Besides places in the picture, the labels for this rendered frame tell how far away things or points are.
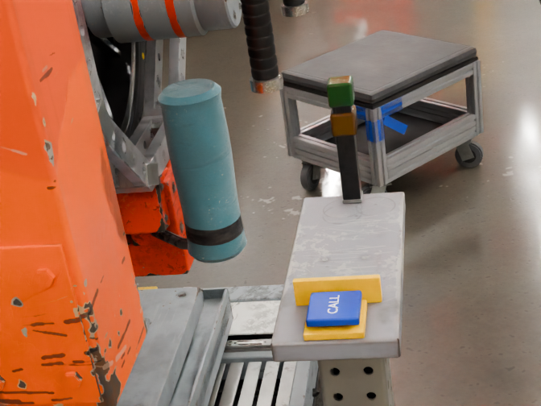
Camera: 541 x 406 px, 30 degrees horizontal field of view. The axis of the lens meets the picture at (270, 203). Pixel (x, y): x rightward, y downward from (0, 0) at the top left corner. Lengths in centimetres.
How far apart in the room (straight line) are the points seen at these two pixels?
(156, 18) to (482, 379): 96
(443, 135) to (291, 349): 141
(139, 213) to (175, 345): 33
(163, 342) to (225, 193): 44
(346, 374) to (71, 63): 68
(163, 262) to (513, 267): 97
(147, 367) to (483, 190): 122
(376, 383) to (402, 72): 118
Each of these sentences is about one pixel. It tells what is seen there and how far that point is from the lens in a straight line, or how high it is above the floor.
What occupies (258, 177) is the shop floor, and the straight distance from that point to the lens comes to 289.
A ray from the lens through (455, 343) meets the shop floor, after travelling 209.
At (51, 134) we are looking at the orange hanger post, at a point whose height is 85.
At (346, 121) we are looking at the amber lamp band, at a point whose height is 60.
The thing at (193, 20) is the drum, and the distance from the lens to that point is 145.
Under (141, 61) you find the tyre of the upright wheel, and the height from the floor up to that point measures 68.
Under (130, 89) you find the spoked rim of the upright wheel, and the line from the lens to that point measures 173.
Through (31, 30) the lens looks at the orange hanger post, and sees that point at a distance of 100.
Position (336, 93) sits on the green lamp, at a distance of 159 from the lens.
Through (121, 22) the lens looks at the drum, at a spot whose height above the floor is 83.
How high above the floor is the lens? 120
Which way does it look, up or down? 26 degrees down
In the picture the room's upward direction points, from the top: 9 degrees counter-clockwise
